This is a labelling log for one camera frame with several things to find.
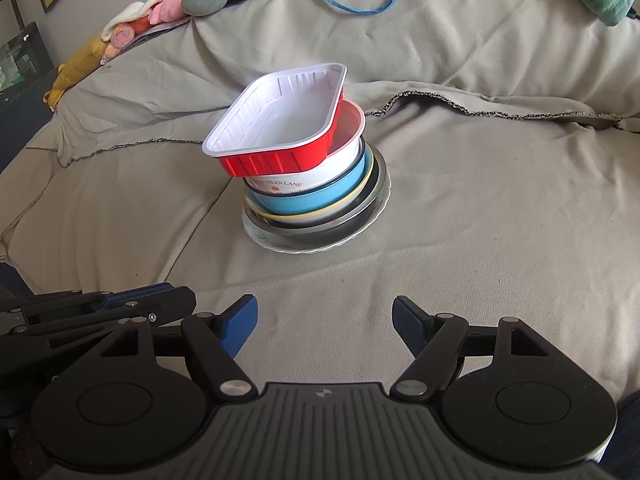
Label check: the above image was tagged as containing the stainless steel bowl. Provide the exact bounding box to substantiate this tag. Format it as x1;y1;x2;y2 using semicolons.
243;146;392;248

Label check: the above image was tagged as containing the cream gold-rimmed bowl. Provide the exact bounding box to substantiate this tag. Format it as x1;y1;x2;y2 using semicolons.
245;148;373;219

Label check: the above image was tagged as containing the red foil tray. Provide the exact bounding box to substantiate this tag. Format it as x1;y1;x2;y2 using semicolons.
202;63;347;178

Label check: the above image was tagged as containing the white floral plate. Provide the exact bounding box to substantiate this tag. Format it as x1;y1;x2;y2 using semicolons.
241;159;394;255

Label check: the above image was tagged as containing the pink plush toy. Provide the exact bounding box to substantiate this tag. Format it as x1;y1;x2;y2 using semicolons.
100;0;186;65

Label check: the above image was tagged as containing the grey sofa cover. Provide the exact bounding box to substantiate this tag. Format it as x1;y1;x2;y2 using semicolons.
1;0;639;398

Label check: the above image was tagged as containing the blue enamel bowl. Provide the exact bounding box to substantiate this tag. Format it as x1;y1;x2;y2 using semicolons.
244;140;371;214

